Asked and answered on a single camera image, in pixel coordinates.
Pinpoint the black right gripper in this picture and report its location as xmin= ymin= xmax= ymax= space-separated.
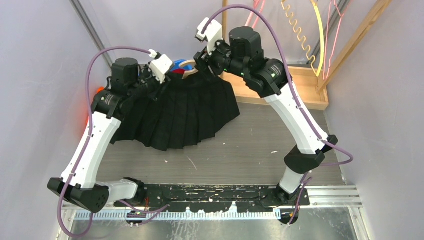
xmin=193 ymin=35 xmax=248 ymax=82

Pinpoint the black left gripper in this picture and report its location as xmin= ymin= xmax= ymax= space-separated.
xmin=128 ymin=62 xmax=171 ymax=102

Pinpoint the red pleated skirt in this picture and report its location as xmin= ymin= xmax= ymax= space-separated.
xmin=172 ymin=68 xmax=186 ymax=75

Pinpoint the black garment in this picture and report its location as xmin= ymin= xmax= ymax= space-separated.
xmin=110 ymin=72 xmax=240 ymax=152

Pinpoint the pink plastic hanger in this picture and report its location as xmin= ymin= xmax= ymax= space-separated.
xmin=244 ymin=0 xmax=266 ymax=29

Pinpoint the wooden hanger with metal hook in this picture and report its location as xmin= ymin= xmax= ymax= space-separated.
xmin=280 ymin=0 xmax=325 ymax=77

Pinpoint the pink wire hanger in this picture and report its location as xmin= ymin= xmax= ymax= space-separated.
xmin=322 ymin=0 xmax=350 ymax=80

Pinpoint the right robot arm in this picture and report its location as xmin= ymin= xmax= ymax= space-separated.
xmin=194 ymin=22 xmax=338 ymax=206

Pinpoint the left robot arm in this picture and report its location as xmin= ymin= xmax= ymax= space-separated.
xmin=47 ymin=54 xmax=174 ymax=213

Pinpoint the blue plastic bin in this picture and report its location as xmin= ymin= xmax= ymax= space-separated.
xmin=170 ymin=59 xmax=193 ymax=72

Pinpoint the orange cloth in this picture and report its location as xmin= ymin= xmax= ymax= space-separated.
xmin=86 ymin=86 xmax=105 ymax=125

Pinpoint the wooden rack base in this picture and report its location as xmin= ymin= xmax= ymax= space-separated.
xmin=221 ymin=66 xmax=329 ymax=111

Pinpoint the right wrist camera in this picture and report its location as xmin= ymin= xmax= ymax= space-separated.
xmin=195 ymin=17 xmax=223 ymax=55

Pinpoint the wooden rack post left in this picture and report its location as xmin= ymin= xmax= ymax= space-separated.
xmin=221 ymin=0 xmax=229 ymax=40

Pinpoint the wooden rack post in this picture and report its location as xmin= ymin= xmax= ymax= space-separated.
xmin=221 ymin=0 xmax=229 ymax=40
xmin=316 ymin=0 xmax=392 ymax=94

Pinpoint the aluminium frame rail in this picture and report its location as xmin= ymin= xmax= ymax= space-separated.
xmin=69 ymin=0 xmax=106 ymax=51

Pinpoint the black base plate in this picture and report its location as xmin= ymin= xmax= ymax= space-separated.
xmin=125 ymin=184 xmax=311 ymax=213

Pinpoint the wooden rack post right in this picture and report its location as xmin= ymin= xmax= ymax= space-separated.
xmin=316 ymin=0 xmax=392 ymax=94

